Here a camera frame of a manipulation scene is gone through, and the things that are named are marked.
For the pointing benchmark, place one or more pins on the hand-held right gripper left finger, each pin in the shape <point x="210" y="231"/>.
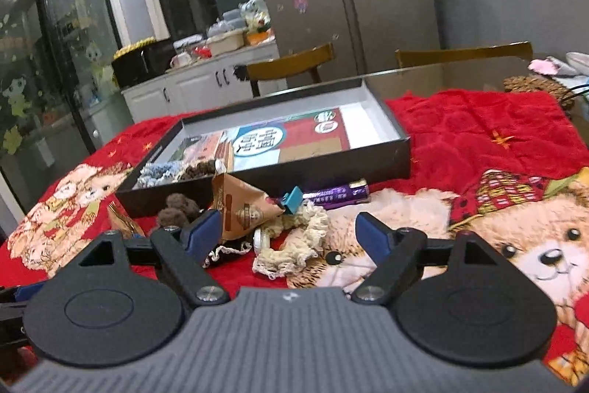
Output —
<point x="202" y="233"/>

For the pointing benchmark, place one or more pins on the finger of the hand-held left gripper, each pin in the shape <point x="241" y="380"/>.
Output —
<point x="25" y="292"/>

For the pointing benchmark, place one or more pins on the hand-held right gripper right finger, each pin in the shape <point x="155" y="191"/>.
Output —
<point x="371" y="236"/>

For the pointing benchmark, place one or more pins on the black shallow cardboard box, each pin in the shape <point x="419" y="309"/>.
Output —
<point x="322" y="163"/>

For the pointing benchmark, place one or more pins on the brown triangular snack packet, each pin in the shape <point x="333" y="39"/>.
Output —
<point x="244" y="209"/>

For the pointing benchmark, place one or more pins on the purple snack packet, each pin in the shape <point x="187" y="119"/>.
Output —
<point x="338" y="192"/>

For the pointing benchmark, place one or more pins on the cream knitted scrunchie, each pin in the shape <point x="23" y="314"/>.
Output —
<point x="313" y="222"/>

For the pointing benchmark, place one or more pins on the dark brown scrunchie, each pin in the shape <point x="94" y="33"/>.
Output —
<point x="195" y="171"/>

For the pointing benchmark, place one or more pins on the blue knitted scrunchie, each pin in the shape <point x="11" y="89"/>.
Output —
<point x="158" y="174"/>

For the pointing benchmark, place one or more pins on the gold hair clip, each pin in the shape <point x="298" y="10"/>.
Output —
<point x="122" y="218"/>

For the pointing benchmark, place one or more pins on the blue hair clip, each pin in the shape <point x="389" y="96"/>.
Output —
<point x="291" y="198"/>

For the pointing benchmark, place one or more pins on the red printed bear blanket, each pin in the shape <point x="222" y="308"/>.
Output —
<point x="460" y="144"/>

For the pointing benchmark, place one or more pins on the white kitchen cabinet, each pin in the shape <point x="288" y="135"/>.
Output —
<point x="193" y="91"/>

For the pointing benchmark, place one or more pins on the white cup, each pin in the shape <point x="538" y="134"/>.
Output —
<point x="179" y="60"/>

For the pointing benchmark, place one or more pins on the black microwave oven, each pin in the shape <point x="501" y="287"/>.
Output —
<point x="142" y="64"/>

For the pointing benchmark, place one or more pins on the red small item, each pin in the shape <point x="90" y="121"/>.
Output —
<point x="202" y="51"/>

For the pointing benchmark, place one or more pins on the wooden chair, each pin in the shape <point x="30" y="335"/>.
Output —
<point x="290" y="64"/>
<point x="460" y="54"/>

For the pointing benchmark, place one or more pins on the beige basket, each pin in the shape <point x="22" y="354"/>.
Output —
<point x="225" y="43"/>

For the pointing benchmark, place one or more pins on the orange packet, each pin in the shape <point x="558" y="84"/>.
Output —
<point x="257" y="38"/>

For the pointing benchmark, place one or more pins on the glass sliding door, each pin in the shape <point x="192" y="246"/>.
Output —
<point x="55" y="75"/>

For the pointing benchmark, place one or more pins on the stack of plastic containers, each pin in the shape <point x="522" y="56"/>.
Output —
<point x="232" y="19"/>

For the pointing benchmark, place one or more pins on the brown wooden trivet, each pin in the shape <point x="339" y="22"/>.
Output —
<point x="536" y="87"/>

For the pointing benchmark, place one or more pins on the silver double-door refrigerator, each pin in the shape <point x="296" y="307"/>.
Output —
<point x="368" y="6"/>

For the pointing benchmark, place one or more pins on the pink soft item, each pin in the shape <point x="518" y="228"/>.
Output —
<point x="543" y="66"/>

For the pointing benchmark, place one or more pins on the white bowl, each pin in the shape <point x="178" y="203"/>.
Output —
<point x="579" y="62"/>

